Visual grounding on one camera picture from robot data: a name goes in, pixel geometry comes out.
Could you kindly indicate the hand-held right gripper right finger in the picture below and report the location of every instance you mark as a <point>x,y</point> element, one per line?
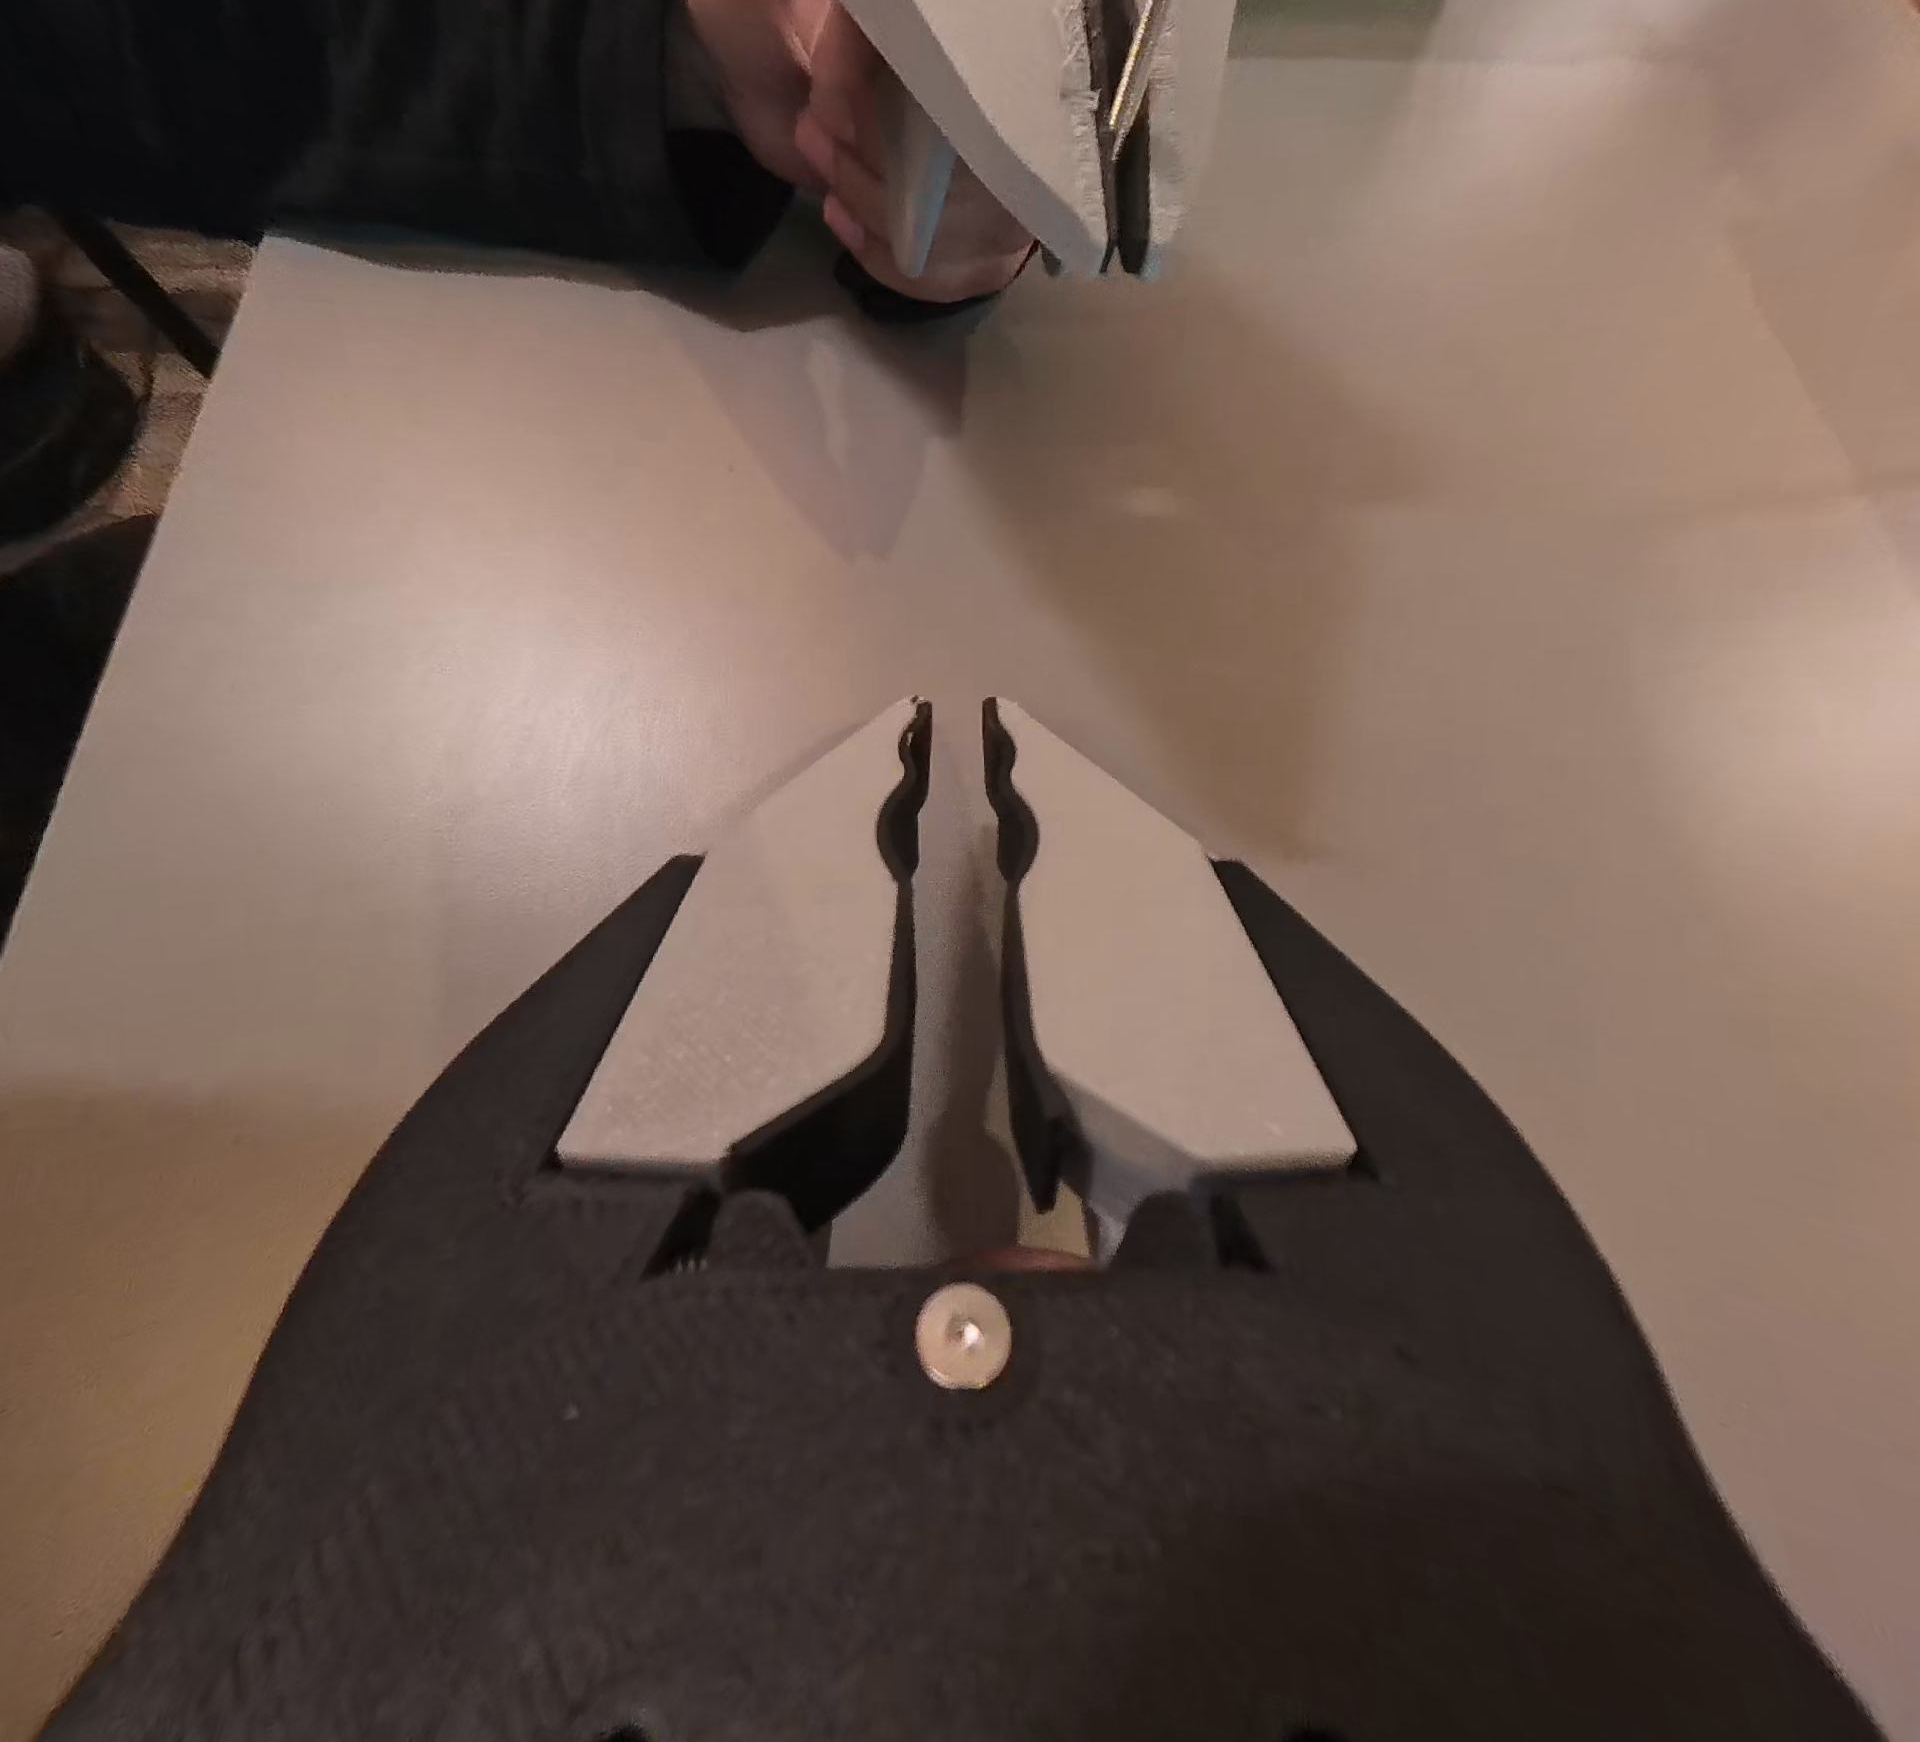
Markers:
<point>1155,1007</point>

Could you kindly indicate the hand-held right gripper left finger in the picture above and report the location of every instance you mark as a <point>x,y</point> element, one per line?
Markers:
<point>765,1007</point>

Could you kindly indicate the long metal screw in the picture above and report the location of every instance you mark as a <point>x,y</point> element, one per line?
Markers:
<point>1155,24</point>

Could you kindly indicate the grey desk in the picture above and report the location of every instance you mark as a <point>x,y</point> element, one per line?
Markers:
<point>1426,497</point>

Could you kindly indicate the person's left hand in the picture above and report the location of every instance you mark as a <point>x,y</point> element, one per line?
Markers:
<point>750,2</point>

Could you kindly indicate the black chair base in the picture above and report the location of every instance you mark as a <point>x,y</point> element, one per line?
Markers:
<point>91,451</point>

